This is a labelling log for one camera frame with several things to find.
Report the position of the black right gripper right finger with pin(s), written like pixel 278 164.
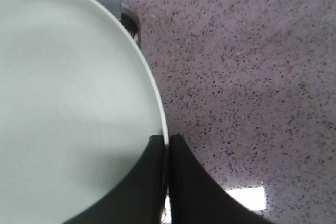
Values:
pixel 195 197

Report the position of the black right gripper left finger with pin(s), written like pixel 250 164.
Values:
pixel 139 197

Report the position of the light green round plate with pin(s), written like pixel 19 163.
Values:
pixel 78 105

